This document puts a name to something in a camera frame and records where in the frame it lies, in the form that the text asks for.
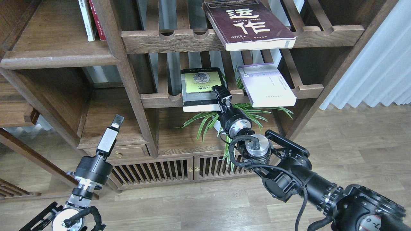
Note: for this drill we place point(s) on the white curtain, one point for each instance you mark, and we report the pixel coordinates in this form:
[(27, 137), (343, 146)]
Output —
[(381, 72)]

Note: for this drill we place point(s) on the white plant pot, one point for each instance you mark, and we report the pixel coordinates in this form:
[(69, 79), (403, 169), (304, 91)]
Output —
[(218, 127)]

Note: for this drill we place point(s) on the dark wooden bookshelf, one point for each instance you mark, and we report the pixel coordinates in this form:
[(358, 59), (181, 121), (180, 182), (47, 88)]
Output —
[(79, 85)]

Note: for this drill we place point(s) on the white upright book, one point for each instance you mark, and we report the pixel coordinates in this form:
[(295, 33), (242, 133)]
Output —
[(88, 19)]

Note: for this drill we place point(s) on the brass drawer knob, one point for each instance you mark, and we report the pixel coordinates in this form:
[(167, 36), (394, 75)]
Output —
[(118, 154)]

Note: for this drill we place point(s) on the dark maroon book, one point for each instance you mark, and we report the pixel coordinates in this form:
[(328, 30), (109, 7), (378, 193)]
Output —
[(247, 25)]

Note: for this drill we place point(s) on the pale purple book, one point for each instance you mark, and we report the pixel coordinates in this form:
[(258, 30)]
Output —
[(266, 86)]

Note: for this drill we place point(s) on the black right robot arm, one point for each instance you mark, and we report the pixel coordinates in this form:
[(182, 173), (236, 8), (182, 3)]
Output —
[(285, 170)]

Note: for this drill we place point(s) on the green spider plant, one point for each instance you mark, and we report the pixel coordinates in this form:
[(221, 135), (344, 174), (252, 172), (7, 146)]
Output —
[(210, 118)]

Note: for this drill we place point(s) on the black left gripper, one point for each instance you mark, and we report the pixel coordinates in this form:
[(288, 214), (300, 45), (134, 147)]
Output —
[(96, 168)]

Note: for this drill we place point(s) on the yellow and black book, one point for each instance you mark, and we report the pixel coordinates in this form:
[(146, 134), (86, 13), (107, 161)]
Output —
[(197, 92)]

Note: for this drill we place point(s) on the red upright book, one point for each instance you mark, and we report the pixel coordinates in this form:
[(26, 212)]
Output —
[(97, 22)]

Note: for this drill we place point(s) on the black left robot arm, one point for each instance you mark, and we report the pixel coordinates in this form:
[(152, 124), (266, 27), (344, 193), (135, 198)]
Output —
[(69, 217)]

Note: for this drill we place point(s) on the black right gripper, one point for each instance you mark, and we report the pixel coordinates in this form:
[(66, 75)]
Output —
[(233, 120)]

